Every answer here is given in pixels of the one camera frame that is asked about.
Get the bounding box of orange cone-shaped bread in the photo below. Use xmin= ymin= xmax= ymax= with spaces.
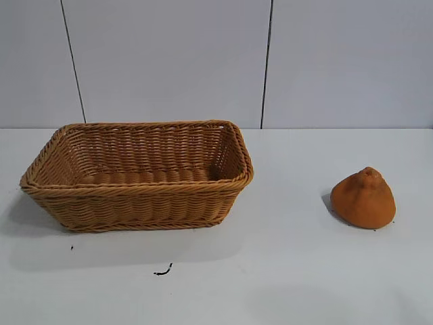
xmin=330 ymin=166 xmax=396 ymax=225

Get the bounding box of woven tan wicker basket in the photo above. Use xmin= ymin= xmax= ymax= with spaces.
xmin=19 ymin=118 xmax=255 ymax=233

